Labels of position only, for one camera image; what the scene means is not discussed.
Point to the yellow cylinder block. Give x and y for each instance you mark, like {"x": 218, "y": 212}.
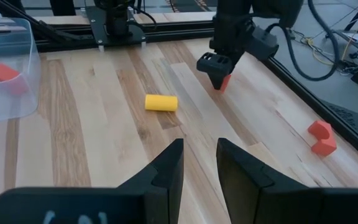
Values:
{"x": 161, "y": 103}

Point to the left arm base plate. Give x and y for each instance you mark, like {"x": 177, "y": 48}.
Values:
{"x": 95, "y": 28}

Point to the clear plastic bin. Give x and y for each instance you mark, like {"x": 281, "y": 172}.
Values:
{"x": 11, "y": 102}

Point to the red bar block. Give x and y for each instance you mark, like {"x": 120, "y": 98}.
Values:
{"x": 0, "y": 72}

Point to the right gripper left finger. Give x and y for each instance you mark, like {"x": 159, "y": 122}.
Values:
{"x": 104, "y": 202}

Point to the black aluminium table frame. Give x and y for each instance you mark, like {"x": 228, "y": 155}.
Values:
{"x": 166, "y": 32}

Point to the black perforated computer case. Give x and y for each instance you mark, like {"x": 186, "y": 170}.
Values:
{"x": 350, "y": 121}

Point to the red cube block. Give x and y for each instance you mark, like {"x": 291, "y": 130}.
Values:
{"x": 226, "y": 83}

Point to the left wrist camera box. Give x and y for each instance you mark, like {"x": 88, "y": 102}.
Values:
{"x": 261, "y": 43}

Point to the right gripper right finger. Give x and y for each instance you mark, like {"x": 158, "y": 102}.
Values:
{"x": 275, "y": 199}

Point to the red arch block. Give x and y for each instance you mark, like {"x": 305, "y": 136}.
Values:
{"x": 323, "y": 138}

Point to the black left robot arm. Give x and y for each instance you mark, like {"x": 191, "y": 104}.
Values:
{"x": 117, "y": 18}

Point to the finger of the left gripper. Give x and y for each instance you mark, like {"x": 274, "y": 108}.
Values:
{"x": 216, "y": 67}

